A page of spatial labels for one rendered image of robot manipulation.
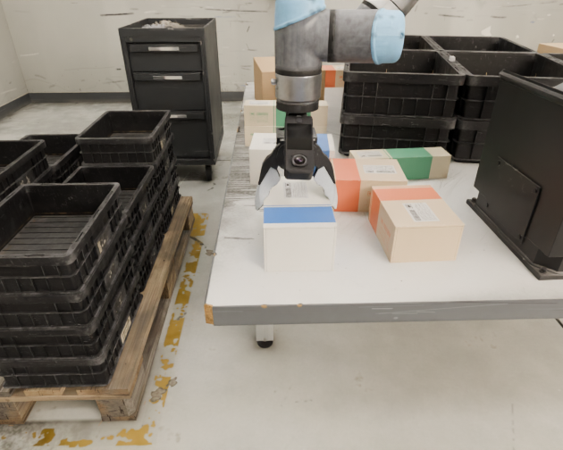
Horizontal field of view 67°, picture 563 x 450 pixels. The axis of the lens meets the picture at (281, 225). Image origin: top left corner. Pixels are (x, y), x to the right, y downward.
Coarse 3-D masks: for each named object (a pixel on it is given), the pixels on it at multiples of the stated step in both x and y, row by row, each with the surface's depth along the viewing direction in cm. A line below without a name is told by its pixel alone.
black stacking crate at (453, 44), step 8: (440, 40) 170; (448, 40) 169; (456, 40) 169; (464, 40) 168; (472, 40) 168; (480, 40) 167; (488, 40) 167; (496, 40) 167; (448, 48) 171; (456, 48) 170; (464, 48) 170; (472, 48) 169; (480, 48) 169; (488, 48) 168; (496, 48) 168; (504, 48) 160; (512, 48) 152; (520, 48) 145
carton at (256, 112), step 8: (248, 104) 121; (256, 104) 121; (264, 104) 121; (272, 104) 121; (320, 104) 121; (248, 112) 122; (256, 112) 122; (264, 112) 122; (272, 112) 122; (280, 112) 122; (312, 112) 122; (320, 112) 121; (248, 120) 123; (256, 120) 123; (264, 120) 123; (272, 120) 123; (280, 120) 123; (320, 120) 123
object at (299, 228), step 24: (288, 192) 79; (312, 192) 79; (264, 216) 72; (288, 216) 72; (312, 216) 72; (264, 240) 70; (288, 240) 70; (312, 240) 70; (288, 264) 72; (312, 264) 73
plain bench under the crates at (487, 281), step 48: (336, 96) 178; (240, 144) 128; (336, 144) 128; (240, 192) 100; (240, 240) 82; (336, 240) 82; (480, 240) 82; (240, 288) 69; (288, 288) 69; (336, 288) 69; (384, 288) 69; (432, 288) 69; (480, 288) 69; (528, 288) 69
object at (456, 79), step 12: (444, 60) 123; (348, 72) 107; (360, 72) 106; (372, 72) 106; (384, 72) 106; (396, 72) 106; (456, 72) 108; (420, 84) 105; (432, 84) 105; (444, 84) 105; (456, 84) 104
